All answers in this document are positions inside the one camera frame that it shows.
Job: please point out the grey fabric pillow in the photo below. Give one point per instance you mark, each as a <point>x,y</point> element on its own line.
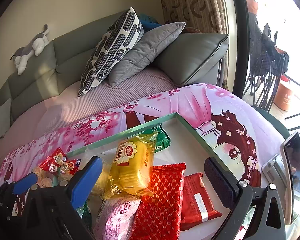
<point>145,50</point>

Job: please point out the green white snack packet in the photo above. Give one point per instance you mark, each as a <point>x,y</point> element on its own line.
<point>161,140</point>

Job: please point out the silver phone stand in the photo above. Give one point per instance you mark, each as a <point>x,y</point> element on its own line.
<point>275,170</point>

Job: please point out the orange bucket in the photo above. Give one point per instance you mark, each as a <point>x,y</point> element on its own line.
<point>285,97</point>

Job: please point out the teal cardboard tray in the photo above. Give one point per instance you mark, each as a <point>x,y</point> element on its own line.
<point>181,150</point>

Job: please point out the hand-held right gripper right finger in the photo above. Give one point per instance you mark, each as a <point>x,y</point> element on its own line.
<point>218,180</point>

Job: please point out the pink ribbed bedspread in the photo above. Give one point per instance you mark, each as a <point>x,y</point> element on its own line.
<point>90,97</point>

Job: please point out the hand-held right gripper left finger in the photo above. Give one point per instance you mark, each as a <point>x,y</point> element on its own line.
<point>86,180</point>

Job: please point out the pink snack packet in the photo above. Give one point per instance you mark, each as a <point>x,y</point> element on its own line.
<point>115,217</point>

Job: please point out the black window frame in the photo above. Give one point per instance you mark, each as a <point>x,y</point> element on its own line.
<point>240,42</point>

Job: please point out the small red snack packet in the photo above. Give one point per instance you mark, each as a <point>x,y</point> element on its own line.
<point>53,161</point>

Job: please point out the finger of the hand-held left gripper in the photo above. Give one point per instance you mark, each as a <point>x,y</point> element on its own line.
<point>25,182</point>

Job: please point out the grey sofa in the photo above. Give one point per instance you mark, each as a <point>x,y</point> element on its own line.
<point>70,52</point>

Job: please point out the grey leather cushion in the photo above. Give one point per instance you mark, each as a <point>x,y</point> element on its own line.
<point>190,55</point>

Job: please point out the white and red snack packet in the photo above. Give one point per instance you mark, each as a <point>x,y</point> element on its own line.
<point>197,197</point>

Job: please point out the beige patterned curtain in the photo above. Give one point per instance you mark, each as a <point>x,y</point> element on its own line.
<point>190,2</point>

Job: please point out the cream yellow cake packet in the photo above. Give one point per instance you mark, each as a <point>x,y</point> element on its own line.
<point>132,170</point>

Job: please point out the light grey cushion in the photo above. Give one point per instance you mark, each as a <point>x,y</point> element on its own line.
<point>3,120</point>

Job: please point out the smartphone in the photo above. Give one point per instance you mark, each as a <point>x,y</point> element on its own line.
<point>295,170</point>

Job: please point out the red patterned snack packet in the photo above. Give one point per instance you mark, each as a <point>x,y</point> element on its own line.
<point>160,205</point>

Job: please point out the black white patterned pillow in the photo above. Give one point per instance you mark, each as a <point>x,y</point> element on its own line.
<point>110,50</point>

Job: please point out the grey white plush toy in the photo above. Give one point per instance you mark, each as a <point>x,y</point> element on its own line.
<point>30,48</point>

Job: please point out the pink printed blanket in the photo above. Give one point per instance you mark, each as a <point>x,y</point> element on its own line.
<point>190,100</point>

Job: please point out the black folding chair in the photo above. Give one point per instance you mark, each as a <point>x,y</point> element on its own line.
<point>267,55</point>

